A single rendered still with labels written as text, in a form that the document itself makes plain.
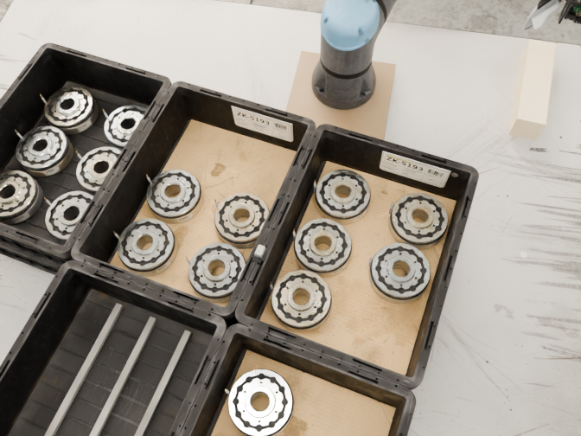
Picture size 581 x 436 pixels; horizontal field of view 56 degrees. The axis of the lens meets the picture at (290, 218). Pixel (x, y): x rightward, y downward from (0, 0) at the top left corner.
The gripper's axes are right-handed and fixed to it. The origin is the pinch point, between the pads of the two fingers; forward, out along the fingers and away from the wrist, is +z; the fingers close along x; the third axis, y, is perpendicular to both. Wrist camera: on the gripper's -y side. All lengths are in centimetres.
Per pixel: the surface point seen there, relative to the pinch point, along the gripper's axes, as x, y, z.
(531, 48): -2.2, -9.0, 13.9
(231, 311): -45, 75, -3
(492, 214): -3.6, 33.7, 19.9
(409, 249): -20, 54, 4
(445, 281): -14, 61, -3
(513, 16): 7, -105, 90
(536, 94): 0.4, 4.3, 13.9
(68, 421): -66, 97, 7
